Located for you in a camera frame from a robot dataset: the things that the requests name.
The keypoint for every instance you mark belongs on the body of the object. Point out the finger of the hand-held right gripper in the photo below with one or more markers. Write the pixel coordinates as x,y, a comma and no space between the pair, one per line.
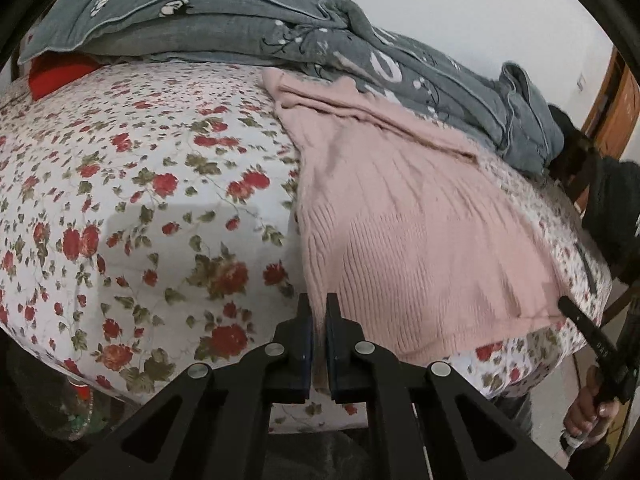
580,317

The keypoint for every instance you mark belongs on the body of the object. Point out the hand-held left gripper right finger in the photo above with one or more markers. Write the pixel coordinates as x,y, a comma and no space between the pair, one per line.
331,360

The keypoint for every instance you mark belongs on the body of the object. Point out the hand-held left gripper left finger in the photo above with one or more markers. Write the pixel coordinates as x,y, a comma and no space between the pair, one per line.
306,345

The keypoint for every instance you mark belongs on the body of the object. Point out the pink knitted sweater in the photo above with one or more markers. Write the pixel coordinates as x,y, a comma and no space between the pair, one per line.
400,235

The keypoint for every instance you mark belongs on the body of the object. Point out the person's right hand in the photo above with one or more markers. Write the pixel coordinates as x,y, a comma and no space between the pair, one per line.
582,410

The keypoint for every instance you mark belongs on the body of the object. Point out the black jacket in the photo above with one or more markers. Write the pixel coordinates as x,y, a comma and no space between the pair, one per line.
610,200

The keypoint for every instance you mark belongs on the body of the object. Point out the wooden door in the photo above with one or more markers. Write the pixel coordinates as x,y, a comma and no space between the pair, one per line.
620,110

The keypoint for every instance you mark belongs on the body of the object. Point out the floral bed sheet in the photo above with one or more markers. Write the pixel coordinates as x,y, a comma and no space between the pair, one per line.
150,185

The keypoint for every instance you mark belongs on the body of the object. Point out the grey printed quilt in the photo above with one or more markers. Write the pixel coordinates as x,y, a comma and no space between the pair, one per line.
225,25

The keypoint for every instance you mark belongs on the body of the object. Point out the red pillow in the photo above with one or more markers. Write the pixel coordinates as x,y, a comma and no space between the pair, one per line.
55,75

